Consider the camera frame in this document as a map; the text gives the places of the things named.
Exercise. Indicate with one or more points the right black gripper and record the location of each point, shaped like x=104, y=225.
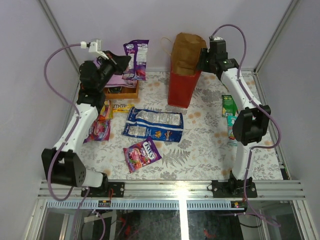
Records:
x=202, y=56

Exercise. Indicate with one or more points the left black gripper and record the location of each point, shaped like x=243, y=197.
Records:
x=114, y=63

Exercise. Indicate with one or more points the red paper bag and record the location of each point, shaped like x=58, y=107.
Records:
x=183, y=74

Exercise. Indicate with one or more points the large purple snack packet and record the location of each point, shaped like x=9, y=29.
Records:
x=137, y=50

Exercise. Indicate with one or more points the yellow chocolate candy packet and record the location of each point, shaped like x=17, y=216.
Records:
x=122, y=108

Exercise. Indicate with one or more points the purple candy packet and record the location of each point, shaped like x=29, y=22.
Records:
x=141, y=154
x=99, y=131

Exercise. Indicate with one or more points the teal candy packet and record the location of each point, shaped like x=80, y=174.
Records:
x=230, y=123

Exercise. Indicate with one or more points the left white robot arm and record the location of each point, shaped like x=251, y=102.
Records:
x=62, y=164

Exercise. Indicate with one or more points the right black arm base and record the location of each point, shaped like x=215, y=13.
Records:
x=233, y=188

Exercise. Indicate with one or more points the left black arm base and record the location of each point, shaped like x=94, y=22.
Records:
x=112, y=189

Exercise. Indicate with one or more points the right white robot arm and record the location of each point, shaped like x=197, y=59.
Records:
x=252, y=121

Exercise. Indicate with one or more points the purple folded cloth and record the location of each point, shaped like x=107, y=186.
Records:
x=118, y=81

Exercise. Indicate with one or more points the orange wooden tray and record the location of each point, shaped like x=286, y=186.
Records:
x=125, y=93

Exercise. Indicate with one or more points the blue snack packet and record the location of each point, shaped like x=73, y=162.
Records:
x=160, y=126

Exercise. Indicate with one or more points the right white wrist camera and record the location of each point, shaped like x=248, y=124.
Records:
x=213, y=38

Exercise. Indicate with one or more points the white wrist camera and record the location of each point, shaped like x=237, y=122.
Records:
x=95, y=48
x=213, y=38

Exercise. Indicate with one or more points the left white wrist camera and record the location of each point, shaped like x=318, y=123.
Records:
x=95, y=48

